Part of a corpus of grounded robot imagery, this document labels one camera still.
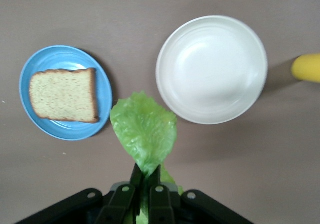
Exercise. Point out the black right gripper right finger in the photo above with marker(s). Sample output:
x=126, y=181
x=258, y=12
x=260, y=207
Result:
x=160, y=204

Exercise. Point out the brown bread slice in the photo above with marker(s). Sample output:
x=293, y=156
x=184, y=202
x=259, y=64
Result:
x=62, y=96

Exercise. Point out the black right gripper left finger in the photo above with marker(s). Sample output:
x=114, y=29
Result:
x=122, y=204

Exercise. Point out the blue plate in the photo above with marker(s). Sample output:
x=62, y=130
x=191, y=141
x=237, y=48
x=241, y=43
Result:
x=70, y=131

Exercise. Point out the off-white plate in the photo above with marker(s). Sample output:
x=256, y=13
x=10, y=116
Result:
x=212, y=69

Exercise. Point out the green lettuce leaf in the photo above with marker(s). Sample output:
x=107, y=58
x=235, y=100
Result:
x=145, y=129

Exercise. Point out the yellow squeeze bottle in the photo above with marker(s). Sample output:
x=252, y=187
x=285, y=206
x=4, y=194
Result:
x=307, y=67

